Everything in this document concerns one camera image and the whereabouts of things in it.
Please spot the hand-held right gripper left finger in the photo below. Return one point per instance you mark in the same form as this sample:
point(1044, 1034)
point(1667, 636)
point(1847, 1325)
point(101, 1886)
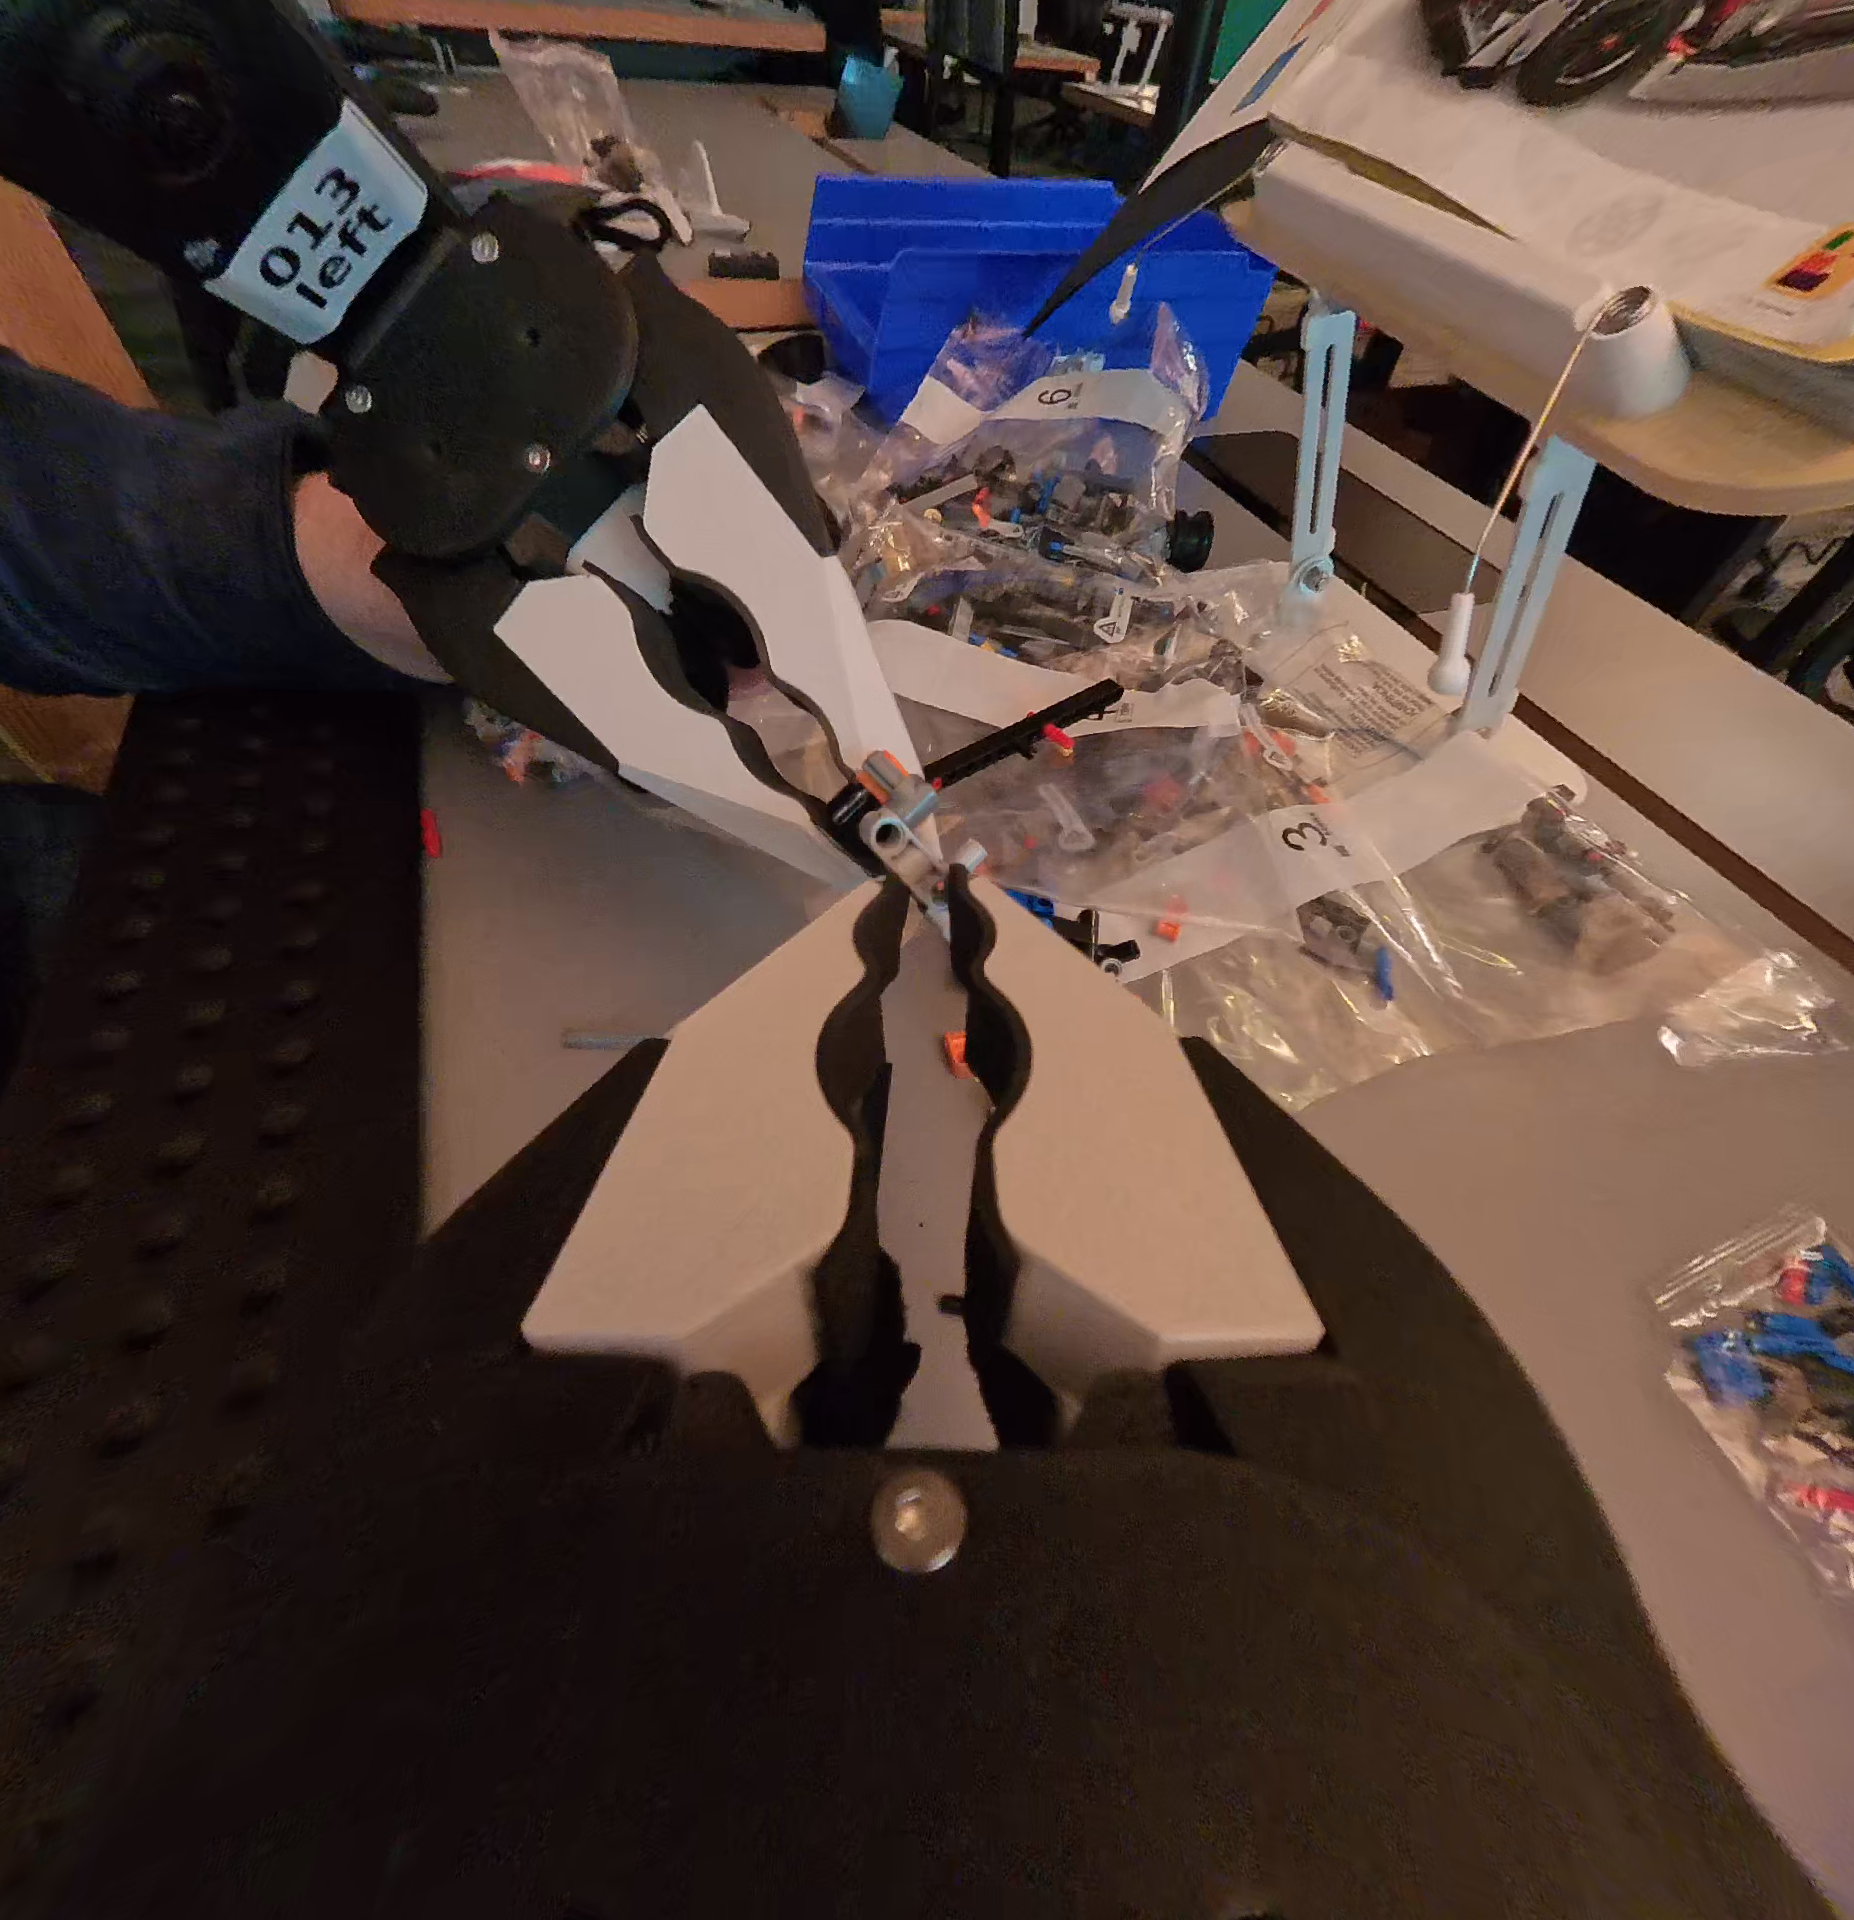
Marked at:
point(685, 1185)

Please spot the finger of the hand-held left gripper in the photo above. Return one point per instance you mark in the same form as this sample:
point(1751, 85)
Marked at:
point(776, 572)
point(625, 688)

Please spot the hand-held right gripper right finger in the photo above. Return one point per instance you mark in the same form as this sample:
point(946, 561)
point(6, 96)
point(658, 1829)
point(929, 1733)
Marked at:
point(1151, 1185)

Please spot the black lego rack assembly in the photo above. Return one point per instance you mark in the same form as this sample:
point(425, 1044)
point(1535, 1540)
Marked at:
point(1017, 732)

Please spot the person's left forearm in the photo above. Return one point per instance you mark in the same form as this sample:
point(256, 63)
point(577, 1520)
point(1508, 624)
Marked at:
point(115, 524)

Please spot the large clear bag lego pieces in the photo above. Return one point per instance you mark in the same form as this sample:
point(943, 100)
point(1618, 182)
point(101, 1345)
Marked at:
point(544, 757)

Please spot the grey lego axle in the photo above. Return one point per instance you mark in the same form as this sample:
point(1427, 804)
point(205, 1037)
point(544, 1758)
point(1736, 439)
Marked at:
point(613, 1037)

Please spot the small black lego piece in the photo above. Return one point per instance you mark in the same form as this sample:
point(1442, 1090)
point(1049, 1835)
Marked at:
point(1099, 938)

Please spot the black lego wheel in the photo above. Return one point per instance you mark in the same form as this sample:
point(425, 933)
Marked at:
point(1191, 538)

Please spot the small clear bag lego pieces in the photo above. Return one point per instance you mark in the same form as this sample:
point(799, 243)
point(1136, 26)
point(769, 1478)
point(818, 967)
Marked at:
point(1767, 1351)

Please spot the lego set box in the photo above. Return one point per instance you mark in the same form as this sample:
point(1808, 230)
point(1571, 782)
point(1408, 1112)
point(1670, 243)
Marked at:
point(1437, 225)

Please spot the person's left hand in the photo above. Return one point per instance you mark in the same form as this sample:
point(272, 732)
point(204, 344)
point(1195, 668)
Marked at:
point(348, 572)

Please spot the clear plastic bag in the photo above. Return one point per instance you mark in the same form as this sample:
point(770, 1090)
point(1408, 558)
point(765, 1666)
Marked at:
point(582, 122)

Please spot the empty clear plastic bags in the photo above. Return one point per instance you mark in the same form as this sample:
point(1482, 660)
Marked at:
point(1049, 494)

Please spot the white plastic stand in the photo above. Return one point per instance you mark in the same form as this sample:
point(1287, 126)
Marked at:
point(714, 203)

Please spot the blue plastic bin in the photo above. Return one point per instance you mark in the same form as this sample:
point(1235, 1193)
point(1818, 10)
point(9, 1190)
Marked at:
point(987, 300)
point(866, 225)

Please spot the teal cup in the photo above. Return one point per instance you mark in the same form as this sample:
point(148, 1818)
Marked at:
point(873, 96)

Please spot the black studded floor mat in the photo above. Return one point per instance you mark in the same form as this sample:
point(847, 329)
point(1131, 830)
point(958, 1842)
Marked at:
point(193, 974)

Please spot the white lamp socket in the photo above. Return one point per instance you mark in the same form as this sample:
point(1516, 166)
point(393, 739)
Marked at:
point(1631, 359)

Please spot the instruction booklet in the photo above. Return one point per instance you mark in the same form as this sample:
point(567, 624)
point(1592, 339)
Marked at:
point(1810, 373)

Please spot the white slotted bracket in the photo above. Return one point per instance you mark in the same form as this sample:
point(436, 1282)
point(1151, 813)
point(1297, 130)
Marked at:
point(1321, 451)
point(1527, 586)

